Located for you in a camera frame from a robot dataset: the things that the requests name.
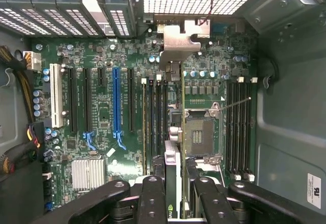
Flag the green motherboard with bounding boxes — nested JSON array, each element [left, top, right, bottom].
[[30, 17, 258, 209]]

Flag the thin metal locking lever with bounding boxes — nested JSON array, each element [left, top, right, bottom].
[[218, 96, 252, 113]]

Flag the CPU socket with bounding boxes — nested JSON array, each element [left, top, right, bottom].
[[183, 101, 223, 164]]

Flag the open black PC case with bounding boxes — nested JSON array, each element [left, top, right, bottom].
[[0, 0, 326, 224]]

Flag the long black expansion slot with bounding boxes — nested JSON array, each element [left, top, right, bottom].
[[67, 67, 79, 133], [127, 67, 136, 133], [83, 67, 96, 151]]

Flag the sleeved cable with white connector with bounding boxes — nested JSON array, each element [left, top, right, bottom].
[[0, 45, 43, 123]]

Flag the blue expansion slot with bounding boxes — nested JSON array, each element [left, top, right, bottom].
[[112, 67, 127, 151]]

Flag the white expansion slot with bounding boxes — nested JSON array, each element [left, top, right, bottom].
[[49, 63, 65, 130]]

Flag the silver chipset heatsink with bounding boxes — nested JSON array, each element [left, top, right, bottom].
[[71, 159, 106, 192]]

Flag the short black expansion slot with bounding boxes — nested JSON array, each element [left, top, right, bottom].
[[96, 67, 107, 88]]

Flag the metal socket cover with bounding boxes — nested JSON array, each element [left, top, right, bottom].
[[195, 157, 226, 186]]

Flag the black plastic shroud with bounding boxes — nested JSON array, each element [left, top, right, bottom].
[[0, 157, 45, 224]]

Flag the black RAM stick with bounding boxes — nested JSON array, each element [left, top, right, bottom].
[[141, 77, 149, 178]]

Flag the red black twisted wire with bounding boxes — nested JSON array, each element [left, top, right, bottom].
[[197, 0, 218, 28]]

